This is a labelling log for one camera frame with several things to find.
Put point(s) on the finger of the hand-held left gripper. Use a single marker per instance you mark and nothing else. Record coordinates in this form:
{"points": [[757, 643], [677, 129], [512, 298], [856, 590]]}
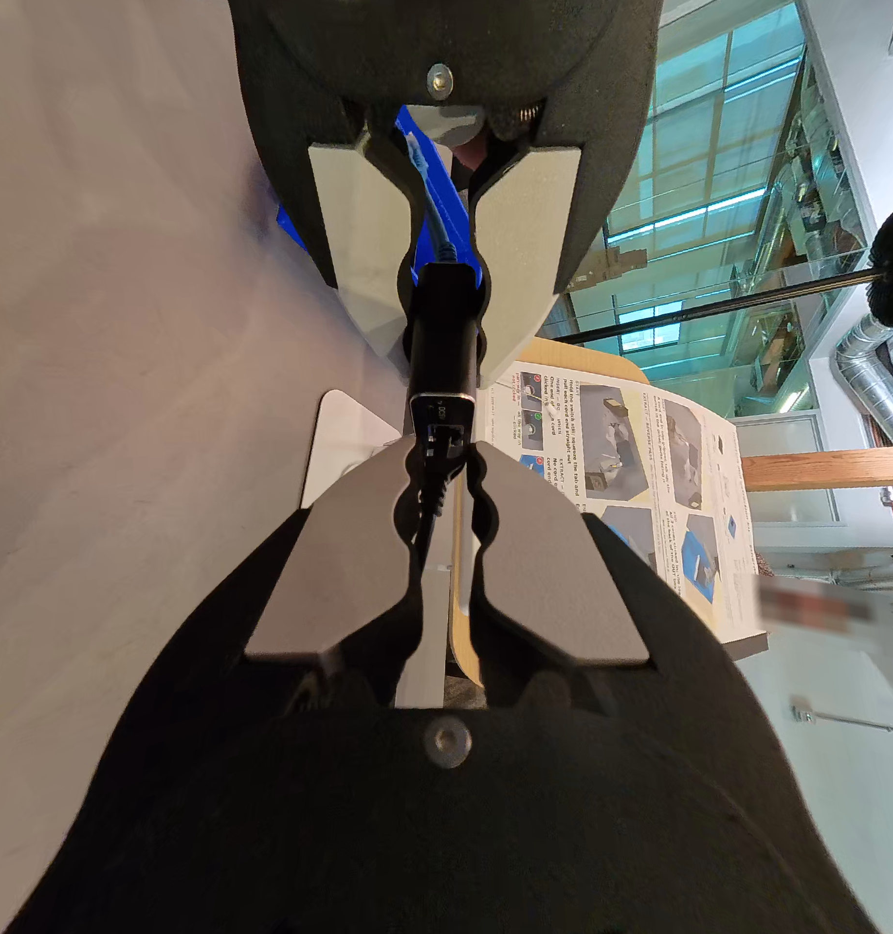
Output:
{"points": [[359, 241], [526, 248]]}

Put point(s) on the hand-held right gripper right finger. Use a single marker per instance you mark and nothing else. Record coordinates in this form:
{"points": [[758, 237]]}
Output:
{"points": [[556, 584]]}

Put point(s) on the black boom pole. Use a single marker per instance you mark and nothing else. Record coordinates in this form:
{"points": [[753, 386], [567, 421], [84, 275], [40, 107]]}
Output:
{"points": [[745, 298]]}

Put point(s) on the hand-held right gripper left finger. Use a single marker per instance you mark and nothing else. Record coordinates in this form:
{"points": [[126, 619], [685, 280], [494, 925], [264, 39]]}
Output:
{"points": [[337, 576]]}

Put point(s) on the printed instruction sheet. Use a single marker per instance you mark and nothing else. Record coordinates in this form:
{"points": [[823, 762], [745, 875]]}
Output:
{"points": [[636, 438]]}

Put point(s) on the blue plastic bin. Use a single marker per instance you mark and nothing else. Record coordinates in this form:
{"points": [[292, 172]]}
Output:
{"points": [[450, 186]]}

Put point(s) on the wooden beam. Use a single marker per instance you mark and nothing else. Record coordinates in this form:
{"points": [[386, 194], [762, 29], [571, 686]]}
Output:
{"points": [[826, 468]]}

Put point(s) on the silver ventilation duct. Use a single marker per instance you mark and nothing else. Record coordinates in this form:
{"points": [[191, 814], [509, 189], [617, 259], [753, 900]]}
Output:
{"points": [[873, 379]]}

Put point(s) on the black ethernet switch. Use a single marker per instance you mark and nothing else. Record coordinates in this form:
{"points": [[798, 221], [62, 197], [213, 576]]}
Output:
{"points": [[442, 328]]}

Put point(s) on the white metal bracket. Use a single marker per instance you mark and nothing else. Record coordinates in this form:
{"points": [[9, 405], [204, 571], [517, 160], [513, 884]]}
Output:
{"points": [[840, 718]]}

